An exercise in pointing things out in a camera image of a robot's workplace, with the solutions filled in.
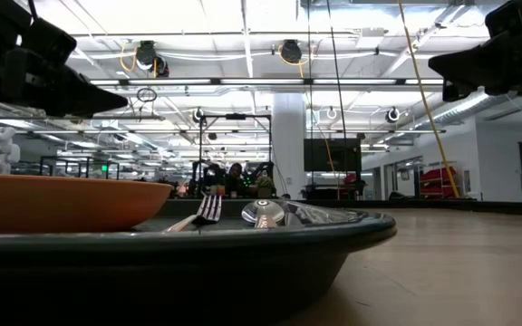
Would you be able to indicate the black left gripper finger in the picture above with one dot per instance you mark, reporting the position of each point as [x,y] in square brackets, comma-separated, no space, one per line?
[80,97]

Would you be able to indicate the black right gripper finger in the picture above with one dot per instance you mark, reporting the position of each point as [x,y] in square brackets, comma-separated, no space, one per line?
[478,63]
[452,92]

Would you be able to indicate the orange round plate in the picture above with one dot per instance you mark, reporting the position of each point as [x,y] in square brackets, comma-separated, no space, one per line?
[61,204]

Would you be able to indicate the black plastic tray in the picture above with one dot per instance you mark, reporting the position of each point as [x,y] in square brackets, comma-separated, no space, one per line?
[152,271]

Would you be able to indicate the red storage shelf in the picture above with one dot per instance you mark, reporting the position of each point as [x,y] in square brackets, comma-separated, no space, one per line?
[437,176]

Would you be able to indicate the white robot figure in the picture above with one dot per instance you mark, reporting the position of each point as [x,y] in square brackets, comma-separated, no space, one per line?
[0,151]

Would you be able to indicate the white building column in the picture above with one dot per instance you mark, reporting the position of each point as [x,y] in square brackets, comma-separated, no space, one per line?
[288,145]

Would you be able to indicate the person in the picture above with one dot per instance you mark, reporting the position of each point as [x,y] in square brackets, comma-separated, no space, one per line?
[234,174]

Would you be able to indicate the black wall screen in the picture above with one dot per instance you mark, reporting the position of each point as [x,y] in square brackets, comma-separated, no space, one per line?
[333,155]

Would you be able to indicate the black distant workstation frame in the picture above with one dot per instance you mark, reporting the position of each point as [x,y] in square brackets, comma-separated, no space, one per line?
[236,116]

